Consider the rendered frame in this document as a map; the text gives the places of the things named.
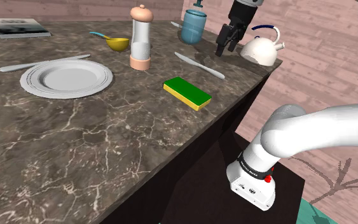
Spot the yellow scoop with blue handle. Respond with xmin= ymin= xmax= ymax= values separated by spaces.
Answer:
xmin=88 ymin=31 xmax=130 ymax=52

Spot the white kettle with blue handle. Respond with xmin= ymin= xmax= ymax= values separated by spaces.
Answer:
xmin=239 ymin=24 xmax=286 ymax=67

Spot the green and yellow sponge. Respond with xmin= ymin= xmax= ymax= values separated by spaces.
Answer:
xmin=162 ymin=76 xmax=212 ymax=112

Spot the white plate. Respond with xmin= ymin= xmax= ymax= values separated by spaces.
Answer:
xmin=19 ymin=59 xmax=114 ymax=100

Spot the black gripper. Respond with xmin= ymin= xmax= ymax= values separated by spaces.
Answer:
xmin=214 ymin=0 xmax=259 ymax=57

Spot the grey photo book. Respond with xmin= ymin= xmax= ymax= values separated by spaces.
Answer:
xmin=0 ymin=18 xmax=53 ymax=40

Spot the white and peach pepper mill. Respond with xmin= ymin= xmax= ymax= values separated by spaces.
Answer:
xmin=129 ymin=4 xmax=155 ymax=71

